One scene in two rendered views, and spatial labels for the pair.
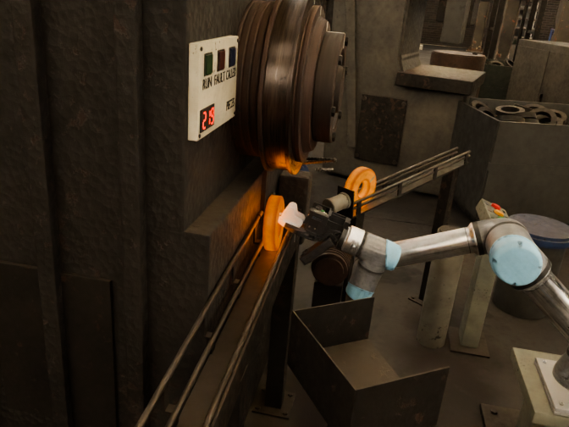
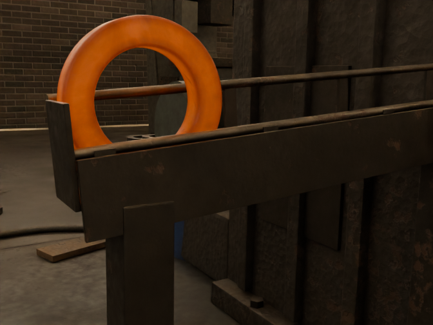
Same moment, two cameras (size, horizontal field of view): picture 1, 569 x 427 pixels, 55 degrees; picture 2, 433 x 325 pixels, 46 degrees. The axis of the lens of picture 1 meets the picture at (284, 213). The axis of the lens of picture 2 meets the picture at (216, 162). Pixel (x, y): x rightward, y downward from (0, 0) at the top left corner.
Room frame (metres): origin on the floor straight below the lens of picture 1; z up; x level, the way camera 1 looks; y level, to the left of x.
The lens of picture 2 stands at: (0.09, -0.29, 0.70)
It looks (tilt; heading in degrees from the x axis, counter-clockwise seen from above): 10 degrees down; 49
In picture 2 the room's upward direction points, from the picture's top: 1 degrees clockwise
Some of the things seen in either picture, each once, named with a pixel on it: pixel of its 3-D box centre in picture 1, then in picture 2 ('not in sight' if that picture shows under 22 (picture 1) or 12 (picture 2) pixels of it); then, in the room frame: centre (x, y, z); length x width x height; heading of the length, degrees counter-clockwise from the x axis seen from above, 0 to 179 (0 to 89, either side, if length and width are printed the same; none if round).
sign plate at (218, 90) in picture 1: (215, 84); not in sight; (1.15, 0.17, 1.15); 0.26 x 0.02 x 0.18; 170
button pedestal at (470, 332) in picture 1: (482, 279); not in sight; (2.02, -0.84, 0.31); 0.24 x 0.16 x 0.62; 170
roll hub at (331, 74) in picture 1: (331, 88); not in sight; (1.45, -0.09, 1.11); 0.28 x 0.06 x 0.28; 170
